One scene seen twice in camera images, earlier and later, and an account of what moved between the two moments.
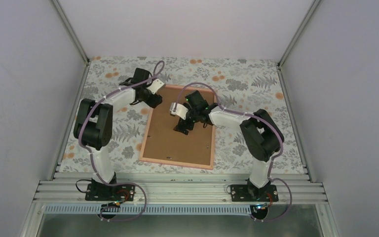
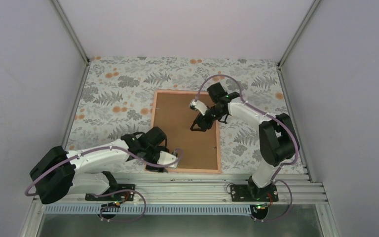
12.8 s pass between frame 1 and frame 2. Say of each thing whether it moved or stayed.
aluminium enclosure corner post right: stayed
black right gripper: moved
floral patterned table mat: stayed
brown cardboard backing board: moved
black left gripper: moved
